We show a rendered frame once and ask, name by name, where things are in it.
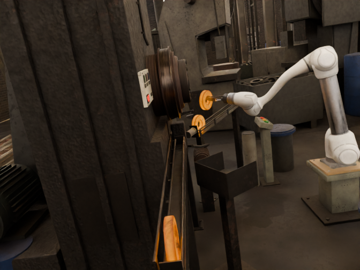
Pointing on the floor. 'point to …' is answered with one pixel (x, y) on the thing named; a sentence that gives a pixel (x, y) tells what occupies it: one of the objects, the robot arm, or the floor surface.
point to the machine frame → (90, 126)
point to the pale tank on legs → (248, 29)
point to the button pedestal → (269, 179)
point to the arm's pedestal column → (335, 201)
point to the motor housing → (208, 201)
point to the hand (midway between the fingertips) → (205, 98)
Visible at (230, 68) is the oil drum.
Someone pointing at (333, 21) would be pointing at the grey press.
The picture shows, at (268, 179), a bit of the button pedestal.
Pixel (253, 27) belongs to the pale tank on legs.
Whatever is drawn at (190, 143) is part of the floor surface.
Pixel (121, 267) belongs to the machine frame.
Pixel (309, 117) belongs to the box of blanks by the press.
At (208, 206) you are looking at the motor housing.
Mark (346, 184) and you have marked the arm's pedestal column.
